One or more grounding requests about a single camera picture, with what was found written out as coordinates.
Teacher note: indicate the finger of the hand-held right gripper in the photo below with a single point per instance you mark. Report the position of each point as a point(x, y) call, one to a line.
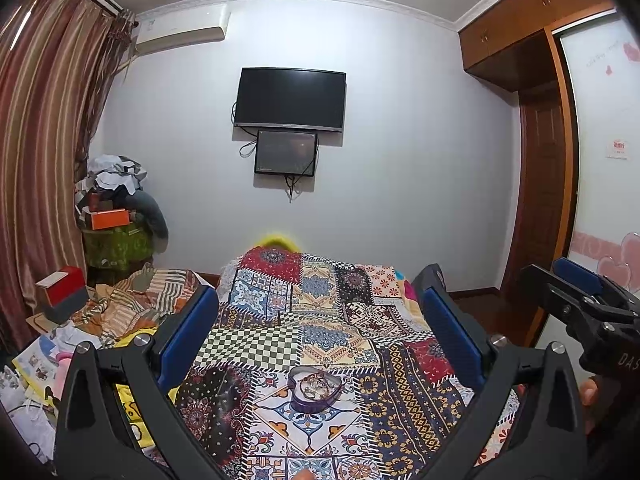
point(577, 275)

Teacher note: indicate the yellow pillow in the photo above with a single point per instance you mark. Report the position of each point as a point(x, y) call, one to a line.
point(277, 241)

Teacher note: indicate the black wall television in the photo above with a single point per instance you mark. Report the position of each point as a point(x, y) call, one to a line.
point(290, 97)

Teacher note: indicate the white plastic bag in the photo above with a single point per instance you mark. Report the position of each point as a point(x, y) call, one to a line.
point(25, 415)

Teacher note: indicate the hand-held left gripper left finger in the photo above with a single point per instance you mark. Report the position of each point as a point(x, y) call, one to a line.
point(190, 330)

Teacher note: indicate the green patterned bag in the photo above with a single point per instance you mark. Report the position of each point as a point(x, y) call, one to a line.
point(117, 247)

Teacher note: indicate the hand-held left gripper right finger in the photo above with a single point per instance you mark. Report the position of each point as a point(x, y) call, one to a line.
point(450, 330)

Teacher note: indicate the person's right hand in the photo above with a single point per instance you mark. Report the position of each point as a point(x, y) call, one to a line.
point(590, 394)

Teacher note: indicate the white air conditioner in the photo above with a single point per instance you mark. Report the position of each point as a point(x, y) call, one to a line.
point(180, 27)

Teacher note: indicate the purple heart-shaped tin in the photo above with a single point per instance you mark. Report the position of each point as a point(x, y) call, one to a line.
point(300, 402)

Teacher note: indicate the pile of clothes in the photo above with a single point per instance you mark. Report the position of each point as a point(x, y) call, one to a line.
point(112, 172)

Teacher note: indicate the wooden overhead cabinet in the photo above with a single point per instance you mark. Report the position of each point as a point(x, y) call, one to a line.
point(525, 20)

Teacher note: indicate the dark grey garment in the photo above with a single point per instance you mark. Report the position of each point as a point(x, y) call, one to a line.
point(152, 215)

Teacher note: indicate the white wardrobe sliding door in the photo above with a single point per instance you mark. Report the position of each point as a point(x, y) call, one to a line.
point(605, 185)

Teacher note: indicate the yellow printed cloth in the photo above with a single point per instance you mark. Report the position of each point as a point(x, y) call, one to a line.
point(131, 410)

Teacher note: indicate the colourful patchwork blanket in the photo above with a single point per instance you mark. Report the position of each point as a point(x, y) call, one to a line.
point(325, 310)

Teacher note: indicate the striped brown cloth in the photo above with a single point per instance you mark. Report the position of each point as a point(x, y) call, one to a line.
point(135, 300)

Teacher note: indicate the red and white wall sticker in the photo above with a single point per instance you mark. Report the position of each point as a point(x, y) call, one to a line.
point(618, 149)

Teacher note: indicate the small black wall monitor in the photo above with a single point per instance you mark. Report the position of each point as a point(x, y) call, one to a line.
point(286, 152)

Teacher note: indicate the red and grey box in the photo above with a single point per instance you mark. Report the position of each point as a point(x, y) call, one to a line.
point(62, 295)

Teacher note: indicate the striped brown curtain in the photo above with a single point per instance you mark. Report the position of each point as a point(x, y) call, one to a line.
point(45, 160)

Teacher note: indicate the brown wooden door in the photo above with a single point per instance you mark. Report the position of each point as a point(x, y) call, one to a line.
point(540, 210)

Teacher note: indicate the silver jewelry pieces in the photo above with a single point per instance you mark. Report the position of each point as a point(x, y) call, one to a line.
point(315, 387)

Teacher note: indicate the illustrated paper booklet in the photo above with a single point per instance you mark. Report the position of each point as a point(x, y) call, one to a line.
point(37, 365)

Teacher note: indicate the orange box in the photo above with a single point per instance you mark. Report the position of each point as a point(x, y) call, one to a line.
point(110, 219)

